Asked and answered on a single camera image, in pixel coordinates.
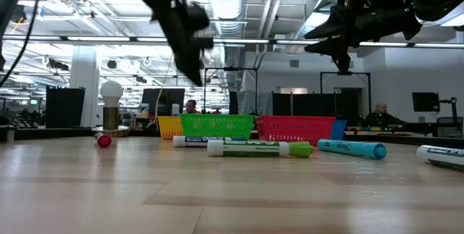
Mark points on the person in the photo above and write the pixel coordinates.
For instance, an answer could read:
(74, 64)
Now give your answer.
(380, 110)
(191, 106)
(216, 111)

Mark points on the green plastic basket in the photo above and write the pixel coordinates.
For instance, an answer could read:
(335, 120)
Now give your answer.
(217, 125)

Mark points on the overhead light bar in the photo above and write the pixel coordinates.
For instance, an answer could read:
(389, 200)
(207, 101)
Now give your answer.
(253, 41)

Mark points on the black frame stand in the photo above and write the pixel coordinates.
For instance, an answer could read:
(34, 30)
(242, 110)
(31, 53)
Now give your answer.
(362, 72)
(232, 69)

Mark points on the black ceiling device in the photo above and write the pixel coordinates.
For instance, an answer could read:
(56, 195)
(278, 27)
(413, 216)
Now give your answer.
(18, 14)

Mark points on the dark green Expo marker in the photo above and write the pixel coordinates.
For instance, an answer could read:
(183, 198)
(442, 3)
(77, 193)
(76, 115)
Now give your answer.
(438, 156)

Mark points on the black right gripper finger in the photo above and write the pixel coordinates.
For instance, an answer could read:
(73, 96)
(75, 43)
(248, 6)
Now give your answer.
(333, 29)
(326, 47)

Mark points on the red plastic basket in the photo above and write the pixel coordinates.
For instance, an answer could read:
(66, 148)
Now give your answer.
(293, 128)

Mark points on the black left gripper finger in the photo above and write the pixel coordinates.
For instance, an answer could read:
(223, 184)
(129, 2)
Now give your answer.
(190, 65)

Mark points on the blue plastic basket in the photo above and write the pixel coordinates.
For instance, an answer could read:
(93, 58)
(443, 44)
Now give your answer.
(339, 129)

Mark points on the yellow blue canister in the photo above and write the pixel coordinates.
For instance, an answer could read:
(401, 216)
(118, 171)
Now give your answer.
(144, 111)

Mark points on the black partition panel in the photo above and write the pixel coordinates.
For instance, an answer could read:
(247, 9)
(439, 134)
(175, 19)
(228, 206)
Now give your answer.
(65, 107)
(308, 104)

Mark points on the white bulb brass lamp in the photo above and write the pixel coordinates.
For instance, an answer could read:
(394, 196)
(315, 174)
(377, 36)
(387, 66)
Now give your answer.
(111, 94)

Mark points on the yellow plastic basket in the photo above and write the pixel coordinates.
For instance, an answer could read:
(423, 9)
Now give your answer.
(170, 127)

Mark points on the white bottle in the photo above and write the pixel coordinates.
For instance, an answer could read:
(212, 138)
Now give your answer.
(175, 110)

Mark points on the turquoise Sharpie highlighter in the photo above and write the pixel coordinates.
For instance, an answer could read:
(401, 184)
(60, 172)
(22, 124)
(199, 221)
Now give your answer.
(348, 148)

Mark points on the red cap white marker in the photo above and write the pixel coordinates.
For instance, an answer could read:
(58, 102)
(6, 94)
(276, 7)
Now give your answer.
(104, 141)

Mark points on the light green Expo marker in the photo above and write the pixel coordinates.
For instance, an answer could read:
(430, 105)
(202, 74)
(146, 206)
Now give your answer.
(246, 149)

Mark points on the black computer monitor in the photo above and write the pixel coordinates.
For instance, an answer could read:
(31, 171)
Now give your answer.
(426, 101)
(166, 100)

